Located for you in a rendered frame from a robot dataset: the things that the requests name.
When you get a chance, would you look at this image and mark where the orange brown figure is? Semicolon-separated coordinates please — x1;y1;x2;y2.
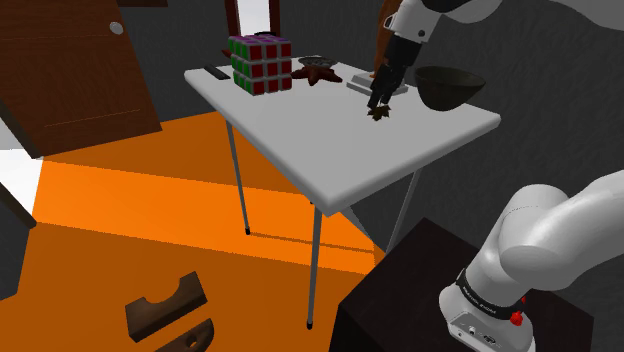
368;0;403;80

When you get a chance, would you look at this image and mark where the flat white grey box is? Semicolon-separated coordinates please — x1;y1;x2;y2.
345;71;410;97

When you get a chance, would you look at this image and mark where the small brown star-shaped thing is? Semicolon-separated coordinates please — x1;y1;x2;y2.
366;104;394;123

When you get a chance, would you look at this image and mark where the dark round bowl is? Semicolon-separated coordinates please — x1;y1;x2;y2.
413;65;487;113

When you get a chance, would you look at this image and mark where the grey shallow dish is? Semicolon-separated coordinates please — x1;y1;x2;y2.
297;55;338;70

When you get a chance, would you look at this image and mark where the brown starfish figure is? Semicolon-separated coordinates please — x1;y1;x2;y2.
290;64;344;87

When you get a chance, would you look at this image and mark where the white folding table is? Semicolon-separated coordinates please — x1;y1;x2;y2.
184;54;502;331

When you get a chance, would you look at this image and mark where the colourful puzzle cube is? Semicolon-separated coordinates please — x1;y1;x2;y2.
227;32;294;98

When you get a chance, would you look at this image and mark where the brown framed window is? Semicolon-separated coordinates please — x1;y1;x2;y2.
223;0;283;39

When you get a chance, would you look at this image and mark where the black remote control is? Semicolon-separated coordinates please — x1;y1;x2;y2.
203;63;232;81

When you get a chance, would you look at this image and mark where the dark robot stand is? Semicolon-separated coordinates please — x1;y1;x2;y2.
328;217;595;352

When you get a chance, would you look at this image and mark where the brown wooden door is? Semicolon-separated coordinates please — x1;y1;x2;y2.
0;0;164;160

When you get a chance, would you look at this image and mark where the brown wooden piece with hole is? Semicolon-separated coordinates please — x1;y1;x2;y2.
154;317;216;352

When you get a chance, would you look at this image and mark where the brown notched wooden block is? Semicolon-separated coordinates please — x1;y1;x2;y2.
124;270;209;344

